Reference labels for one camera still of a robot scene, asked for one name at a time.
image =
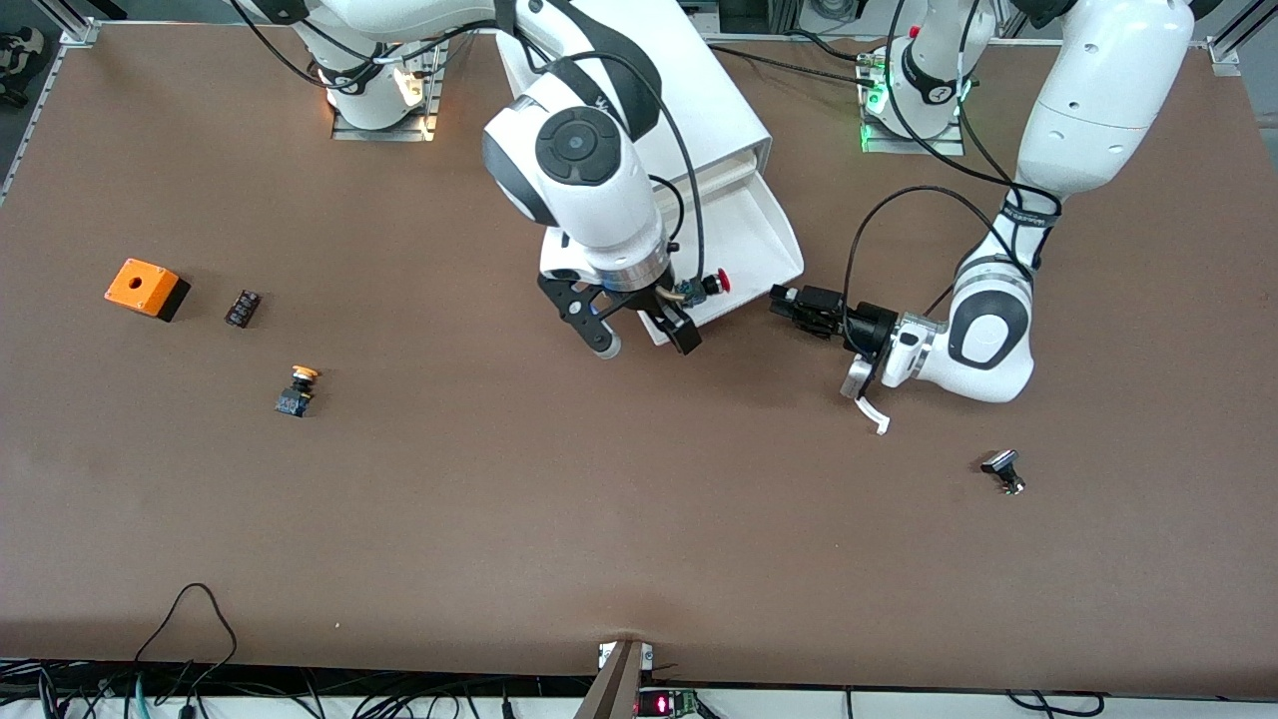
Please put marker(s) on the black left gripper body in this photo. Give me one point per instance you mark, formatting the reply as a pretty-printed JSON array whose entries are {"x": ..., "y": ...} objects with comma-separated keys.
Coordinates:
[{"x": 867, "y": 326}]

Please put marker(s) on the red push button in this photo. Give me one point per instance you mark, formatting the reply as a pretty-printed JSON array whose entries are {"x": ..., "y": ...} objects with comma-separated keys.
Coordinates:
[{"x": 721, "y": 282}]

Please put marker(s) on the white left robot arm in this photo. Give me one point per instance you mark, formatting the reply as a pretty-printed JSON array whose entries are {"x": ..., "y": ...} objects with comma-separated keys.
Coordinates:
[{"x": 1098, "y": 90}]

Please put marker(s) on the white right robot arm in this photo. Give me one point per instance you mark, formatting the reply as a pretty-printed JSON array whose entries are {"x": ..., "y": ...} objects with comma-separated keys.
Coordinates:
[{"x": 589, "y": 180}]

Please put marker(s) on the yellow push button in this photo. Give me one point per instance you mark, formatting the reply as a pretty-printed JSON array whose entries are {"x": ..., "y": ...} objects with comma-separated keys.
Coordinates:
[{"x": 295, "y": 399}]

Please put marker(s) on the white curved plastic piece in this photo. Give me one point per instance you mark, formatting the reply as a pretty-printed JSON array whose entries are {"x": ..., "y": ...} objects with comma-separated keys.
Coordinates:
[{"x": 879, "y": 419}]

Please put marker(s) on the circuit board with red display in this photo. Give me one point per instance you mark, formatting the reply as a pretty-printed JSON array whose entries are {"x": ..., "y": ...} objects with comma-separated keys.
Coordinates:
[{"x": 659, "y": 705}]

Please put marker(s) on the small black contact block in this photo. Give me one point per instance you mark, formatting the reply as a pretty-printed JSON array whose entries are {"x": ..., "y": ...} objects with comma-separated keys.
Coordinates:
[{"x": 243, "y": 309}]

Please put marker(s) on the dark bundled object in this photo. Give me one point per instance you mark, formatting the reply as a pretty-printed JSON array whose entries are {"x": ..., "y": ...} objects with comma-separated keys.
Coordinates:
[{"x": 20, "y": 50}]

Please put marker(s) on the black right camera bracket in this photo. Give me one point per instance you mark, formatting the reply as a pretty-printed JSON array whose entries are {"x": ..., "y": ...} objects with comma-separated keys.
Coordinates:
[{"x": 567, "y": 300}]

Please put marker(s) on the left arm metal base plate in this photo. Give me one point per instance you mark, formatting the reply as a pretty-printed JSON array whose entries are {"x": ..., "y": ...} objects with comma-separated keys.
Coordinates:
[{"x": 939, "y": 147}]

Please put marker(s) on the black push button switch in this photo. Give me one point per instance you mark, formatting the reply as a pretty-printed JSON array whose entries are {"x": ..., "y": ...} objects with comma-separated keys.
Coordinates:
[{"x": 1000, "y": 462}]

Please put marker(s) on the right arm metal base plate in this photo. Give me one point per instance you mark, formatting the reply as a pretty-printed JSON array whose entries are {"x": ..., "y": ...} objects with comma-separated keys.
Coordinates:
[{"x": 399, "y": 130}]

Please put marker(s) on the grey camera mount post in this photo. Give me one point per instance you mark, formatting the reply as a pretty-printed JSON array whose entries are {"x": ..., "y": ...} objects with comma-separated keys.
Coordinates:
[{"x": 614, "y": 689}]

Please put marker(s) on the aluminium table corner bracket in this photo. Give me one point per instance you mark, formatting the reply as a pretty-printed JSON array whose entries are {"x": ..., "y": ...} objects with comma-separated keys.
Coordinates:
[
  {"x": 1223, "y": 50},
  {"x": 80, "y": 35}
]

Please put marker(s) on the orange button enclosure box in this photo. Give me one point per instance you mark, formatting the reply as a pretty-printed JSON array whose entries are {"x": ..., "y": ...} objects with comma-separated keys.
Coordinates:
[{"x": 140, "y": 285}]

